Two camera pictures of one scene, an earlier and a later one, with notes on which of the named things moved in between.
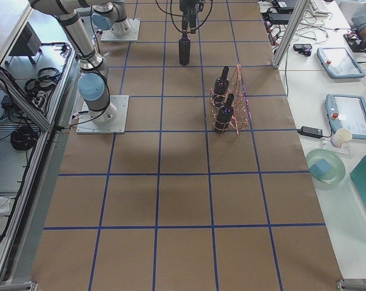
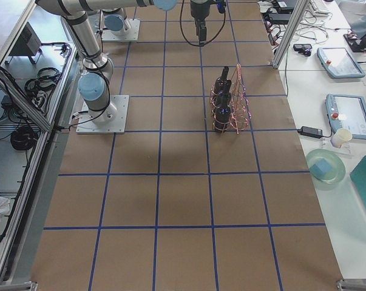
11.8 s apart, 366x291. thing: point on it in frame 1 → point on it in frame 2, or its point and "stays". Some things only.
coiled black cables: (23, 137) stays
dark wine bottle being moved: (184, 43) → (223, 105)
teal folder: (365, 179) stays
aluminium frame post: (294, 22) stays
